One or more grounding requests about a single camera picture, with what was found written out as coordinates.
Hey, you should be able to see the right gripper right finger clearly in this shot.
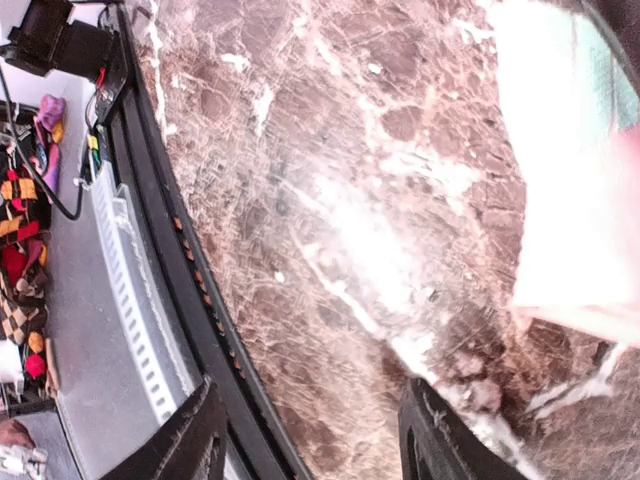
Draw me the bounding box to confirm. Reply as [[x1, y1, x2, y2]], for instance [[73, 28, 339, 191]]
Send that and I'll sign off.
[[398, 378, 530, 479]]

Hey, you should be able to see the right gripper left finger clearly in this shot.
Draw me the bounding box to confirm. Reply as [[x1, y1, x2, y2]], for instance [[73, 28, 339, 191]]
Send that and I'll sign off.
[[104, 377, 228, 480]]

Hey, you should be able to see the pink sock with green patches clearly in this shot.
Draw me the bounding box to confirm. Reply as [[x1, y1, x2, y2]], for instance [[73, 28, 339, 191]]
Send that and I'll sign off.
[[491, 1, 639, 346]]

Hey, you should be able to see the colourful cloth pile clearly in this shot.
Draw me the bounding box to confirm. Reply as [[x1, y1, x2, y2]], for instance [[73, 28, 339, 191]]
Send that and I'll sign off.
[[1, 95, 66, 399]]

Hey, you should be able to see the black front table rail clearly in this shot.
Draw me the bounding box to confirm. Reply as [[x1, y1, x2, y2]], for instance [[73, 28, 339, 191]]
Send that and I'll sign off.
[[103, 5, 312, 479]]

